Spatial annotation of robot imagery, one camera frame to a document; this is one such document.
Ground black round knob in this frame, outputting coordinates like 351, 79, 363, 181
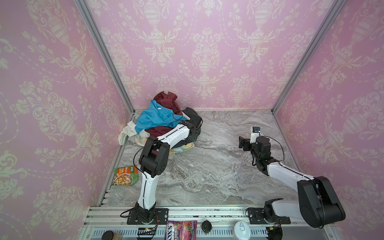
201, 220, 213, 235

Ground white cloth garment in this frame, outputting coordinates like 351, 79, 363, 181
118, 121, 150, 146

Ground small electronics board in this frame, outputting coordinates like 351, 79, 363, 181
137, 228, 157, 238

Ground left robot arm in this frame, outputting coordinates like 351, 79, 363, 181
127, 108, 203, 225

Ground front aluminium rail frame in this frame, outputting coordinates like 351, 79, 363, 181
78, 205, 343, 240

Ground left corner aluminium post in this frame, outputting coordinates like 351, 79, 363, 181
75, 0, 135, 117

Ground right corner aluminium post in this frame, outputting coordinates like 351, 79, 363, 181
271, 0, 347, 116

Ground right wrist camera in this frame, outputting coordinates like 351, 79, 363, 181
250, 127, 261, 144

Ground teal blue shirt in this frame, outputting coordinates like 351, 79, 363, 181
135, 100, 188, 133

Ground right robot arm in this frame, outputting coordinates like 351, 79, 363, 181
239, 136, 346, 228

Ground corner aluminium post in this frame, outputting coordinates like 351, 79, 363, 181
271, 0, 347, 116
75, 0, 135, 117

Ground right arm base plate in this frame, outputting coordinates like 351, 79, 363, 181
245, 208, 291, 225

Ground green snack packet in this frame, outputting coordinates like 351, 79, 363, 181
112, 166, 139, 186

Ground maroon shirt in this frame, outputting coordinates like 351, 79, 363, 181
146, 91, 183, 137

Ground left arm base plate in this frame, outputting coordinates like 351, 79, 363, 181
127, 208, 169, 225

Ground pink candy bag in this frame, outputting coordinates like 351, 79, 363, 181
165, 221, 198, 240

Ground dark grey jeans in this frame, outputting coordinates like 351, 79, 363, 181
169, 119, 203, 149

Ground brown bottle with black cap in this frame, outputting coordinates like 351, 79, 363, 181
102, 230, 123, 240

